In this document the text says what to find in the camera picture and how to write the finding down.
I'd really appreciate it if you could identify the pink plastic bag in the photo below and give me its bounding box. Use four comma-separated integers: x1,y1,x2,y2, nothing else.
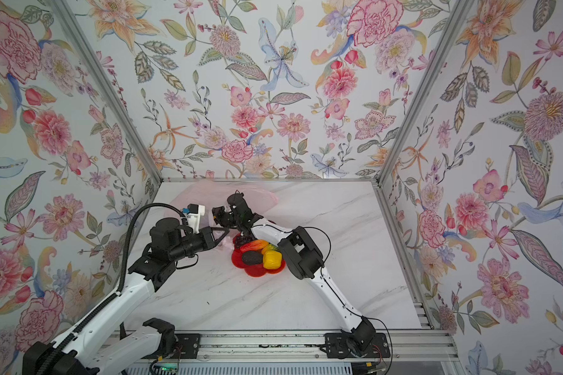
168,180,280,235

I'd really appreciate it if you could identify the red yellow mango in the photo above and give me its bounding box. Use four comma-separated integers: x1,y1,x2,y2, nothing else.
239,240,269,253

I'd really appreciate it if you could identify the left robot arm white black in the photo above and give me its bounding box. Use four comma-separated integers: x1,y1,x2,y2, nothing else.
23,217,229,374

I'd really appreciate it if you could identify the dark avocado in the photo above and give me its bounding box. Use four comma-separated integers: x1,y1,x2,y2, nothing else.
241,252,263,267

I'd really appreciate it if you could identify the yellow lemon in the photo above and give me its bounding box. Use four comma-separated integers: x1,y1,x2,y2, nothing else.
263,250,283,270

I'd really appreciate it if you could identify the red flower-shaped plate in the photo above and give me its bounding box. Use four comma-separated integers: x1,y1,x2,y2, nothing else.
231,234,286,278

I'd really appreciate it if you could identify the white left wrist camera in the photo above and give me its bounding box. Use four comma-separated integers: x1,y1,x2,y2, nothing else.
182,204,206,233

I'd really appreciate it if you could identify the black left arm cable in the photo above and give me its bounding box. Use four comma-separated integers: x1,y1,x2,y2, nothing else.
37,202,189,375

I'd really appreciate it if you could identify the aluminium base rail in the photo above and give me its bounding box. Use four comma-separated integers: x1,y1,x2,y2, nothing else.
107,329,461,364

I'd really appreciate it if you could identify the left aluminium corner post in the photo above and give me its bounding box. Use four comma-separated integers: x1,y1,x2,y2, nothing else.
48,0,163,187

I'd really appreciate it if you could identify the aluminium corner post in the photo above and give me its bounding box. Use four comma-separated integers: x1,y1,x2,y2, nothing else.
377,1,472,187
48,0,163,187

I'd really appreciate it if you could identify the right aluminium corner post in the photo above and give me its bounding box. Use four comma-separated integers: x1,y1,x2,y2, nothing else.
377,1,472,187

